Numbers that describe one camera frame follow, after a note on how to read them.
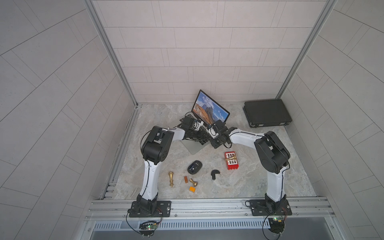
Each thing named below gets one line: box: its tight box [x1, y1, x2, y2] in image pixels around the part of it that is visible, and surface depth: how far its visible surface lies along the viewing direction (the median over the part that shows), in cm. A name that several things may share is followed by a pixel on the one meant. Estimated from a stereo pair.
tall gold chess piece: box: [168, 171, 174, 188], surface depth 82 cm
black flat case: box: [242, 99, 293, 128], surface depth 106 cm
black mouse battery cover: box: [211, 169, 221, 181], surface depth 84 cm
